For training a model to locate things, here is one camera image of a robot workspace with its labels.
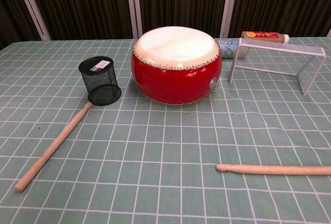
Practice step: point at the wooden drumstick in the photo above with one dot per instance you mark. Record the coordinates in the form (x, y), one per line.
(51, 151)
(271, 169)

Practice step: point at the red drum with white skin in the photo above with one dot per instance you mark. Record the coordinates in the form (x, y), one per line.
(175, 79)

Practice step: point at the green grid cutting mat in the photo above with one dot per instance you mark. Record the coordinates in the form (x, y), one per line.
(155, 156)

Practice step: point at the black mesh pen holder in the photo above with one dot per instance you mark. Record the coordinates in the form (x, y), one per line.
(99, 79)

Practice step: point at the blue-green drink can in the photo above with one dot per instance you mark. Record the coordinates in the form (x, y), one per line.
(227, 48)

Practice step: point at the dark pleated screen panel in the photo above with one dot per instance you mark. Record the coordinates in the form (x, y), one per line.
(284, 1)
(82, 6)
(181, 1)
(10, 6)

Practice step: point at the brown bottle with orange label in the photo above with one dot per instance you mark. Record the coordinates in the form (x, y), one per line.
(261, 35)

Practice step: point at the white mesh shelf rack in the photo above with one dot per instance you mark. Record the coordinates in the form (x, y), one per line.
(284, 46)

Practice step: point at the white screen frame post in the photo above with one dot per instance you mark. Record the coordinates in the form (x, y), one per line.
(228, 6)
(329, 32)
(33, 9)
(134, 6)

